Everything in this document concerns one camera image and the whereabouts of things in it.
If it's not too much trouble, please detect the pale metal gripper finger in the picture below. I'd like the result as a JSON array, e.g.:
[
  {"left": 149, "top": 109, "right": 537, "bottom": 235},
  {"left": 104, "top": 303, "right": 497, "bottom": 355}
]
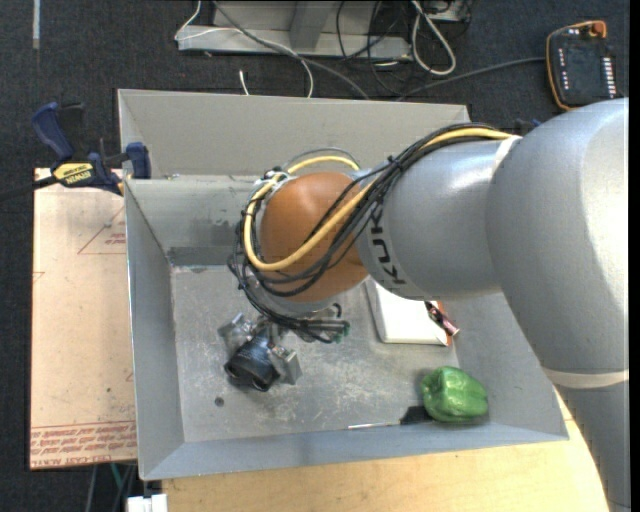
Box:
[
  {"left": 272, "top": 347, "right": 304, "bottom": 386},
  {"left": 217, "top": 312, "right": 252, "bottom": 347}
]

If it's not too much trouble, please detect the small red-brown tool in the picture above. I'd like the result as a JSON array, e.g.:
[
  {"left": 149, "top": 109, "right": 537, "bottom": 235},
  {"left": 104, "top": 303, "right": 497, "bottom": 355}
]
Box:
[{"left": 423, "top": 299, "right": 462, "bottom": 347}]

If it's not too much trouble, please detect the grey metal bin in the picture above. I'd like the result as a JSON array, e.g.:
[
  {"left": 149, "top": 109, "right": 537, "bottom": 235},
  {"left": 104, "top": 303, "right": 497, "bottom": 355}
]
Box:
[{"left": 117, "top": 88, "right": 570, "bottom": 482}]

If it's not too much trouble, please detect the green toy pepper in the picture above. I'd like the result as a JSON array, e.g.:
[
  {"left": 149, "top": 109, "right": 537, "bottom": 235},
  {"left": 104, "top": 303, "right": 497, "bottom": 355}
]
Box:
[{"left": 419, "top": 365, "right": 490, "bottom": 424}]

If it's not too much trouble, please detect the white box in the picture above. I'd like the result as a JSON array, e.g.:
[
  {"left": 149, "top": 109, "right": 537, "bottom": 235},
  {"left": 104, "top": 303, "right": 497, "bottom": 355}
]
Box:
[{"left": 363, "top": 276, "right": 451, "bottom": 346}]

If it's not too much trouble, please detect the brown cardboard board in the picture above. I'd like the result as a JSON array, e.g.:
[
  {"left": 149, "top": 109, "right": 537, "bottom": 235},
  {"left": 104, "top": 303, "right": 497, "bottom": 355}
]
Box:
[{"left": 29, "top": 167, "right": 139, "bottom": 472}]

